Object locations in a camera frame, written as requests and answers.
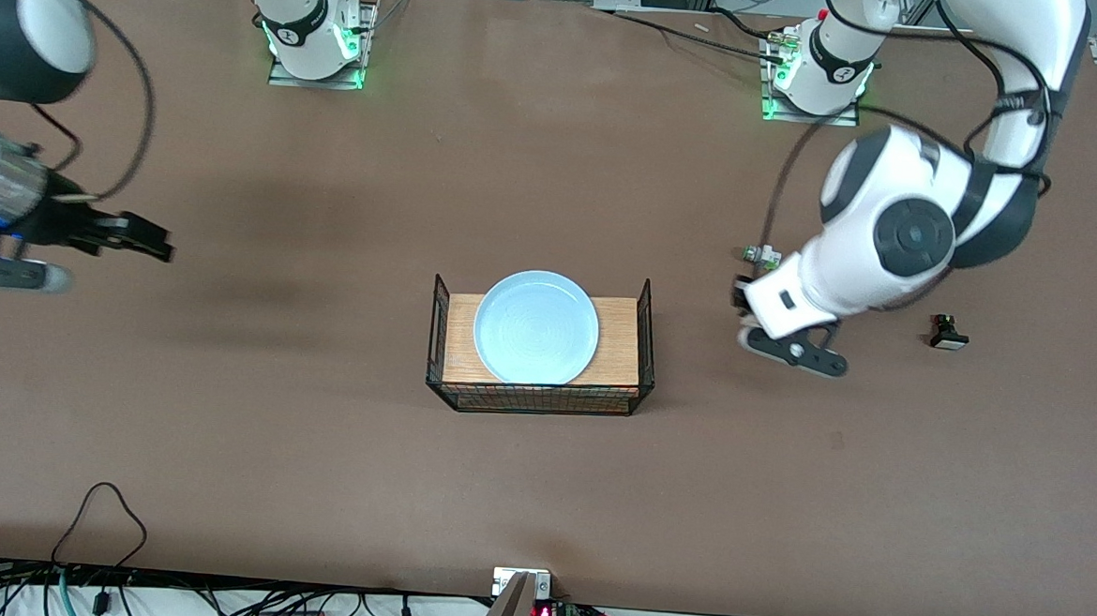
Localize small white mount box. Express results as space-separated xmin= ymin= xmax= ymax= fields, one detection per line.
xmin=491 ymin=566 xmax=554 ymax=601

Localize light blue round plate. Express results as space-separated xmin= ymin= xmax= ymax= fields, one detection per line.
xmin=471 ymin=266 xmax=604 ymax=390

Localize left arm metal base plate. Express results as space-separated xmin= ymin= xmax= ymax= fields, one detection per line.
xmin=760 ymin=23 xmax=867 ymax=129

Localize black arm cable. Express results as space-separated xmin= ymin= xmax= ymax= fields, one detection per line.
xmin=0 ymin=0 xmax=162 ymax=208
xmin=761 ymin=0 xmax=1065 ymax=271

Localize black square push button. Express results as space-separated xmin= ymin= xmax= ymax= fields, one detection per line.
xmin=927 ymin=312 xmax=972 ymax=353

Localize black looped cable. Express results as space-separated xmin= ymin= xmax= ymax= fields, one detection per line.
xmin=51 ymin=479 xmax=152 ymax=573

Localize wooden board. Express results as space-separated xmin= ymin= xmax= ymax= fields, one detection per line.
xmin=443 ymin=289 xmax=646 ymax=395

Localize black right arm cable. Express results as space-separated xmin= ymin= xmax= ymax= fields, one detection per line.
xmin=0 ymin=0 xmax=162 ymax=208

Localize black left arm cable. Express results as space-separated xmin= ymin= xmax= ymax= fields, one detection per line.
xmin=761 ymin=0 xmax=1065 ymax=271

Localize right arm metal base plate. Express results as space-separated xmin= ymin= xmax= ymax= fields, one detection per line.
xmin=268 ymin=0 xmax=381 ymax=92

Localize black cable on table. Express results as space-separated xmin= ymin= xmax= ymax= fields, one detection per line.
xmin=607 ymin=7 xmax=792 ymax=65

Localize black wire basket wooden base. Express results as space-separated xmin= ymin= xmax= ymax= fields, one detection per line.
xmin=424 ymin=267 xmax=662 ymax=422

